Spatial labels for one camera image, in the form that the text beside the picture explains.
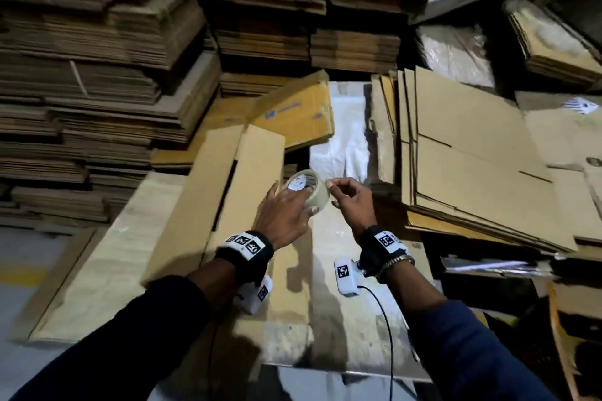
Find person's right hand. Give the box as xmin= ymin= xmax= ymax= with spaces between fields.
xmin=326 ymin=177 xmax=378 ymax=236

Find person's left hand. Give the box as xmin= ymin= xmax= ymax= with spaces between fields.
xmin=252 ymin=180 xmax=321 ymax=249

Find clear tape roll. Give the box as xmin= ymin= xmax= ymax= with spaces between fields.
xmin=285 ymin=169 xmax=331 ymax=214

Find brown cardboard box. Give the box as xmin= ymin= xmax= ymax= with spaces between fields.
xmin=9 ymin=227 xmax=109 ymax=343
xmin=141 ymin=123 xmax=314 ymax=366

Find person's right forearm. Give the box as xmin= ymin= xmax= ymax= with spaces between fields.
xmin=384 ymin=264 xmax=561 ymax=401

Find person's left forearm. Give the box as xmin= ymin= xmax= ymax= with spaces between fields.
xmin=9 ymin=259 xmax=241 ymax=401

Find pile of brown cartons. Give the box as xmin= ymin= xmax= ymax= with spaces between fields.
xmin=369 ymin=67 xmax=602 ymax=253

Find stacks of flat cardboard bundles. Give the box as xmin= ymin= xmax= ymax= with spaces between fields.
xmin=0 ymin=0 xmax=436 ymax=230

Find white plastic sack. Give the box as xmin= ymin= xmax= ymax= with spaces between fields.
xmin=310 ymin=93 xmax=374 ymax=185

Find plywood work board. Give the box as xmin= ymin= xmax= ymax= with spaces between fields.
xmin=28 ymin=170 xmax=436 ymax=383

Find clear plastic sheet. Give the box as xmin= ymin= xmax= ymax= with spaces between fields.
xmin=414 ymin=24 xmax=498 ymax=91

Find silver bracelet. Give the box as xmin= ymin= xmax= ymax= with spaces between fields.
xmin=376 ymin=253 xmax=417 ymax=283

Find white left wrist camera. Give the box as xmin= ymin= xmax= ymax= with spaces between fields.
xmin=233 ymin=274 xmax=275 ymax=315

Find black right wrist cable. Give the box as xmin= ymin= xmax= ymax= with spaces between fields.
xmin=357 ymin=285 xmax=397 ymax=401

